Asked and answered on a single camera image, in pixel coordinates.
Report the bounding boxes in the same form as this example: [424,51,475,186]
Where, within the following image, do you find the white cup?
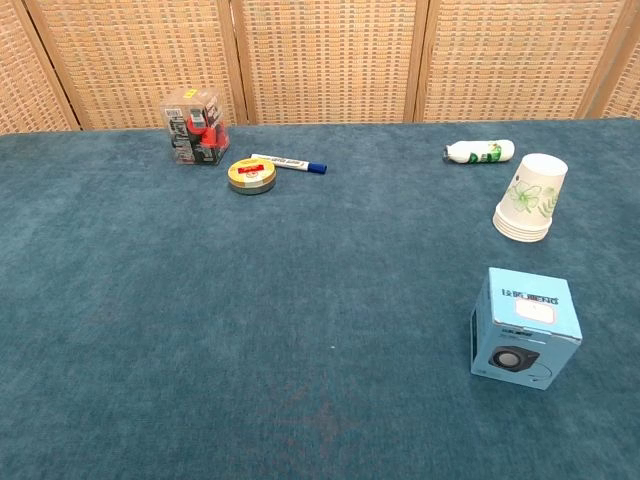
[492,153,570,244]

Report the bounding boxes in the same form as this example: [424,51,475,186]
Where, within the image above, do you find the white marker blue cap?
[250,152,329,176]

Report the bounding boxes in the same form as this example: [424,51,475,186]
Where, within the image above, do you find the round yellow tin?
[227,156,277,196]

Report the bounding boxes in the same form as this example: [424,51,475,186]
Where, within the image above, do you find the blue carpet table cover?
[0,117,640,480]

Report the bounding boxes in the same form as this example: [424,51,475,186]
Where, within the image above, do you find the clear plastic box red toy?
[159,87,232,167]

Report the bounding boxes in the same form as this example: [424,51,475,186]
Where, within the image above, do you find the wicker folding screen panel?
[414,0,640,124]
[229,0,431,126]
[579,29,640,120]
[22,0,257,131]
[0,0,81,135]

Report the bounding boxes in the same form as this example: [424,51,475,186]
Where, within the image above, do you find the white bottle green label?
[442,139,516,165]

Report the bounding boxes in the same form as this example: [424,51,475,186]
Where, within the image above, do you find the light blue speaker box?
[468,266,584,391]

